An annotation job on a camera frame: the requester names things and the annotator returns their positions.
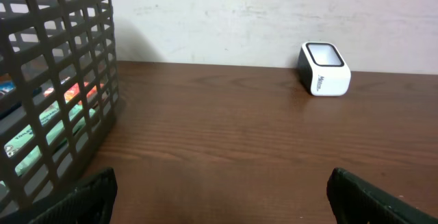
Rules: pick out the blue Oreo cookie pack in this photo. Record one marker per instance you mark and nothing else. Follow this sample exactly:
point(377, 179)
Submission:
point(6, 87)

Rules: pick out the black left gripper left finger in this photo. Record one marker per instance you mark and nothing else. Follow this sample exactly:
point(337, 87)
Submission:
point(90, 200)

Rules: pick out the white barcode scanner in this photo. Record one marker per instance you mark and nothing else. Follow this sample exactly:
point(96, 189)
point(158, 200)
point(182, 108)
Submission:
point(322, 69)

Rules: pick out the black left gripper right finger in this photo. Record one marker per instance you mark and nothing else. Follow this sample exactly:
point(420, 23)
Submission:
point(354, 200)

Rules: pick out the orange snack packet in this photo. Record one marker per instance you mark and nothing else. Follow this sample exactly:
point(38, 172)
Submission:
point(74, 91)

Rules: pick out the dark grey plastic basket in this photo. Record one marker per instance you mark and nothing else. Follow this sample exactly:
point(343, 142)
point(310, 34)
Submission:
point(46, 143)

